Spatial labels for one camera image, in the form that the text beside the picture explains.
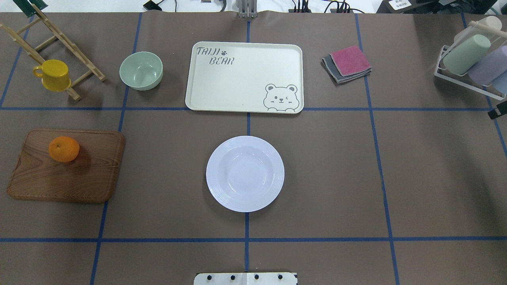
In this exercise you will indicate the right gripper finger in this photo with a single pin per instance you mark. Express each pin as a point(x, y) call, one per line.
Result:
point(497, 112)

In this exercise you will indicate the orange fruit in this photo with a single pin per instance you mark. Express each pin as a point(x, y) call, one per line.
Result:
point(63, 149)

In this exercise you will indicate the cream bear tray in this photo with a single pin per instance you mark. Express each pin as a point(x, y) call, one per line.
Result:
point(245, 77)

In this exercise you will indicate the blue pastel cup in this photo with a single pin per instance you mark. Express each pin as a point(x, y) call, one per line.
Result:
point(500, 83)

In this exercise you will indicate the purple pastel cup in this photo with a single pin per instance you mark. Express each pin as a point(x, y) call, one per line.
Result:
point(489, 67)

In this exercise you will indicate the green pastel cup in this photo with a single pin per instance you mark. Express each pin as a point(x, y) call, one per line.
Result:
point(459, 60)

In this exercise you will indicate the beige pastel cup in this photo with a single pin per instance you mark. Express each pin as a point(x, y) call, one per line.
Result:
point(490, 21)

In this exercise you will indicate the white cup rack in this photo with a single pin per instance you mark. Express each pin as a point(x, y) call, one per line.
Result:
point(497, 40)

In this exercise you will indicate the pink cloth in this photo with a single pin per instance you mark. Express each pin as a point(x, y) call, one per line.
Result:
point(350, 61)

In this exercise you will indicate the grey cloth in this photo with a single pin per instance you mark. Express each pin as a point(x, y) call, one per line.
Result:
point(333, 71)

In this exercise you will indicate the white round plate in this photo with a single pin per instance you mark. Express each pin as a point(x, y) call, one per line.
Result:
point(245, 174)

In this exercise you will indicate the green bowl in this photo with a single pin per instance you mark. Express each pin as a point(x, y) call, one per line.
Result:
point(141, 71)

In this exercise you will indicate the wooden cutting board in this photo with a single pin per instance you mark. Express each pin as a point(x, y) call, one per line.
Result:
point(90, 178)

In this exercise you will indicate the yellow mug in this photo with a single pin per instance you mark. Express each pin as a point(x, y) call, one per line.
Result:
point(54, 75)

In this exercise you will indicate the aluminium frame post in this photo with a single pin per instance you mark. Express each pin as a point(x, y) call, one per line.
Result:
point(247, 9)

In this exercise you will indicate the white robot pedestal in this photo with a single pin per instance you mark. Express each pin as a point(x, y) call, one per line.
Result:
point(247, 278)

